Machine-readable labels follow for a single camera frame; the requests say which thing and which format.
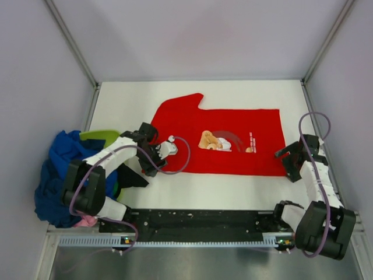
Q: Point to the white slotted cable duct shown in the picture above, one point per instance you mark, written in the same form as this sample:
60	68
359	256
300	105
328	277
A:
281	241

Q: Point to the black t shirt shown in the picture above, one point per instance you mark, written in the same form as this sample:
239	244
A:
128	178

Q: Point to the green plastic basket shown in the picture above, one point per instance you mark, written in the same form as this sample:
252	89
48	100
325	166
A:
109	136

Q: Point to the blue t shirt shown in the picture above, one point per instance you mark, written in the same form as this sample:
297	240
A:
47	196

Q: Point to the aluminium frame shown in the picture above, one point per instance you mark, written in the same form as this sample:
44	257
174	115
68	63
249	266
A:
138	103

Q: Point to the red printed t shirt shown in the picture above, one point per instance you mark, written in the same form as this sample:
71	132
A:
220	141

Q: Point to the pink t shirt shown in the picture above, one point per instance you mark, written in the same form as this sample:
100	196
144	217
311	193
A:
86	221

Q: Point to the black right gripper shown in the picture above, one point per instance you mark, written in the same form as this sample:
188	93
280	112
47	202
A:
292	174

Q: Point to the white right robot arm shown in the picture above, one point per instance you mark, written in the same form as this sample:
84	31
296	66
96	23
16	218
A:
323	224

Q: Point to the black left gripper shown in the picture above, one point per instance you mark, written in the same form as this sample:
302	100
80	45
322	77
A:
149	169

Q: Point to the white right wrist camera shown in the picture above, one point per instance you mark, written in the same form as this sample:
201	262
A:
321	151

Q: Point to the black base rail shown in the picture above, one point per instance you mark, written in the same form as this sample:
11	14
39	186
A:
204	225

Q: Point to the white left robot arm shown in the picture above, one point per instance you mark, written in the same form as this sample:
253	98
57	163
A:
84	190

